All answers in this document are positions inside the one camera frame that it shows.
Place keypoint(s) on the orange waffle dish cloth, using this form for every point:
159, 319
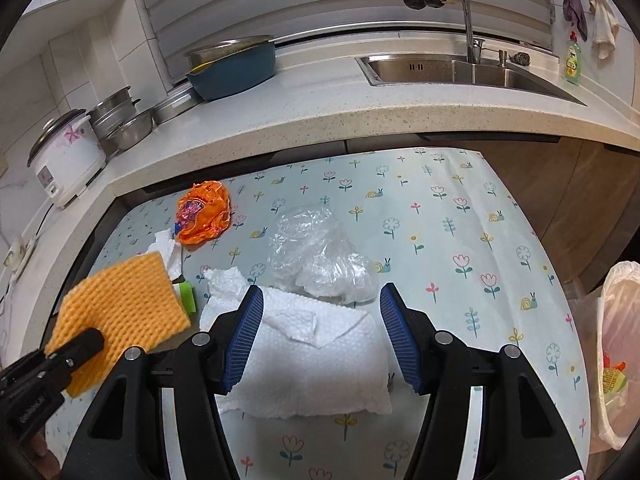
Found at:
125, 305

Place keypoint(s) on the white rice cooker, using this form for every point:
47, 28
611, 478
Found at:
67, 160

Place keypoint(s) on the dark sink scrubber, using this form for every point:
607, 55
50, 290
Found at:
520, 59

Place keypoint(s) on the orange snack wrapper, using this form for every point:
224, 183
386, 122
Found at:
205, 212

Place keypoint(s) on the bin with white liner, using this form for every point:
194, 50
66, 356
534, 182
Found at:
622, 310

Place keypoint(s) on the brown kitchen cabinet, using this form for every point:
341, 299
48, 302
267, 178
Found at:
565, 190

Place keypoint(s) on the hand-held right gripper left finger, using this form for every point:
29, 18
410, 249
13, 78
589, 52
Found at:
245, 335

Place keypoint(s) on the large white paper towel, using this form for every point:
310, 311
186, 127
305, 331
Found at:
310, 360

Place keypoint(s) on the steel mixing bowl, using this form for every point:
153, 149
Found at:
132, 130

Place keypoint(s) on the small crumpled white tissue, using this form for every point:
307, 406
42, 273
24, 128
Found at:
167, 255

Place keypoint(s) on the dark blue basin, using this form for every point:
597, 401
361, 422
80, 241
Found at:
235, 77

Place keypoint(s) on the steel tray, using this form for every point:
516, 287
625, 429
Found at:
172, 107

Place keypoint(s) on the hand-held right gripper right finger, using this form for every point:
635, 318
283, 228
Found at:
400, 335

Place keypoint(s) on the purple hanging cloth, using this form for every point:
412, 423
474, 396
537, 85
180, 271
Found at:
575, 7

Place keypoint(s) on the white hanging cloth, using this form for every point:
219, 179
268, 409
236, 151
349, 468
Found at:
601, 22

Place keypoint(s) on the green dish soap bottle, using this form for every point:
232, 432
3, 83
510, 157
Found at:
574, 62

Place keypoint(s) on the grey window blind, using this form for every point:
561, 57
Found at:
350, 0

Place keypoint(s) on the chrome kitchen faucet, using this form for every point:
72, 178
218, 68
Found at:
467, 15

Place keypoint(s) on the stacked steel pots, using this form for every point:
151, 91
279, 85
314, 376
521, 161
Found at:
112, 110

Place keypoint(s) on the stainless steel sink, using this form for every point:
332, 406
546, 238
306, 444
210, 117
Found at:
450, 72

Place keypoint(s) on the small green box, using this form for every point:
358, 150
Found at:
185, 297

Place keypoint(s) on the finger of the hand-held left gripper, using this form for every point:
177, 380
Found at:
77, 352

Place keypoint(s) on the white power strip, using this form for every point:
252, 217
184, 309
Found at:
17, 252

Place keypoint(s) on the large steel bowl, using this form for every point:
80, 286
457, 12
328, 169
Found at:
227, 47

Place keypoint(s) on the yellow green wrapper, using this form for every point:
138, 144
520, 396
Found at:
614, 377

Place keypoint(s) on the clear plastic bag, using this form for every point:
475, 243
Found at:
320, 255

